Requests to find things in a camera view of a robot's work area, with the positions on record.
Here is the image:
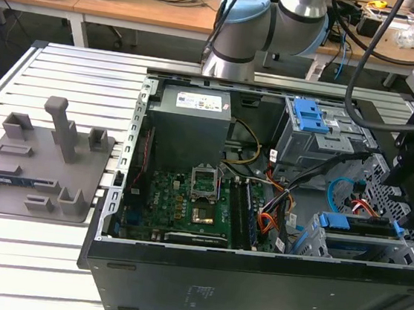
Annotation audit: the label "black graphics card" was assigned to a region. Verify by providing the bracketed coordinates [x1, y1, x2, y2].
[150, 227, 229, 250]

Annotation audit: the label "grey power supply unit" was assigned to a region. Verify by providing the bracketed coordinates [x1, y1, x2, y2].
[140, 82, 236, 180]

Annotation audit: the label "red disk wire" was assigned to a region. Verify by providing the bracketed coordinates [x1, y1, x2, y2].
[349, 198, 384, 221]

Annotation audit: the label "black RAM slot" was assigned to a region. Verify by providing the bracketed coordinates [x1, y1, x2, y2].
[224, 178, 250, 250]

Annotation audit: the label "hanging blue cable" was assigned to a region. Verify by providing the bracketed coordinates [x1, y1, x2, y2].
[333, 39, 352, 82]

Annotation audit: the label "wooden desk white legs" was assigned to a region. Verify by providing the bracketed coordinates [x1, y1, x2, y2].
[0, 0, 225, 64]

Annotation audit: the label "black sleeved cable bundle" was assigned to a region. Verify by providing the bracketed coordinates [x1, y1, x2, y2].
[255, 139, 377, 263]

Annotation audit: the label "green motherboard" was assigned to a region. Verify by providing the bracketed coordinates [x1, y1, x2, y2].
[118, 166, 265, 254]

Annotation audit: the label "black PC case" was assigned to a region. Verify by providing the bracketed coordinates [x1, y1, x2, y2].
[73, 61, 414, 310]

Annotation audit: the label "grey drive cage blue latch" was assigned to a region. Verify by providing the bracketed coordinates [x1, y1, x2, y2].
[266, 94, 382, 197]

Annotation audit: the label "blue disk wire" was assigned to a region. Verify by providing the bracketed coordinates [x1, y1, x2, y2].
[326, 174, 368, 219]

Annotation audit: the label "yellow and black power wire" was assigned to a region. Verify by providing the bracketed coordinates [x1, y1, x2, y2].
[220, 117, 265, 168]

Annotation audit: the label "CPU socket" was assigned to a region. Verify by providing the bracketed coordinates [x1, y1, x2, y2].
[189, 164, 222, 204]

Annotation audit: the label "black cables at arm base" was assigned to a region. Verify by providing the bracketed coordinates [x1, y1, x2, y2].
[199, 0, 250, 68]

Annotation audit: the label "wooden desk with clutter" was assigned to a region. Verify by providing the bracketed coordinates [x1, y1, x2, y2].
[311, 0, 414, 89]

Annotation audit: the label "RAM stick in slot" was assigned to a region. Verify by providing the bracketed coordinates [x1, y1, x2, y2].
[238, 181, 265, 246]

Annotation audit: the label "small black box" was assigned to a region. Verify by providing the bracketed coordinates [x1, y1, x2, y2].
[355, 14, 383, 39]

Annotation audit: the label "brown chipset chip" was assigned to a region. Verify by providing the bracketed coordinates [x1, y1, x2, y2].
[190, 205, 216, 226]

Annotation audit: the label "grey perforated disk bay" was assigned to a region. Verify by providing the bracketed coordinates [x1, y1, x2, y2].
[294, 143, 414, 270]

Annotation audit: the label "hard disk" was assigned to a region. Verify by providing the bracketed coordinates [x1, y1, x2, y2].
[314, 208, 406, 266]

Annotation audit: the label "orange wire bundle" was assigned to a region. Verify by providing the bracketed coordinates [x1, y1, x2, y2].
[255, 211, 280, 246]

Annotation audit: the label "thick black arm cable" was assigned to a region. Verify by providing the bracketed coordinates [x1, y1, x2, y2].
[315, 0, 414, 138]

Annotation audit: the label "grey parts rack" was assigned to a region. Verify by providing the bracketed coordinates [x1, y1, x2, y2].
[0, 89, 120, 227]

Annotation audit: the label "RAM stick blue label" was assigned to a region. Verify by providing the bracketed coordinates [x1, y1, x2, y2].
[0, 174, 57, 190]

